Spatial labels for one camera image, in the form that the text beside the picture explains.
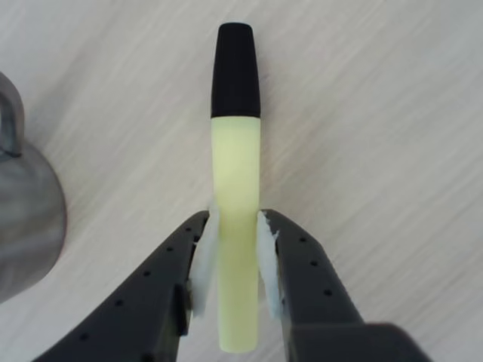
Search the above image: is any padded gripper finger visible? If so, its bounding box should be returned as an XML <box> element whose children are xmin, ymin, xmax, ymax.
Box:
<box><xmin>32</xmin><ymin>203</ymin><xmax>223</xmax><ymax>362</ymax></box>
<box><xmin>256</xmin><ymin>209</ymin><xmax>431</xmax><ymax>362</ymax></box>

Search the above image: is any yellow highlighter pen black cap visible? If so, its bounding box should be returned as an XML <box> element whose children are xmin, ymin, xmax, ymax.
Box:
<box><xmin>210</xmin><ymin>22</ymin><xmax>263</xmax><ymax>354</ymax></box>

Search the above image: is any silver metal cup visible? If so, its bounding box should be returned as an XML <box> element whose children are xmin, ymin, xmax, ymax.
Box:
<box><xmin>0</xmin><ymin>71</ymin><xmax>68</xmax><ymax>305</ymax></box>

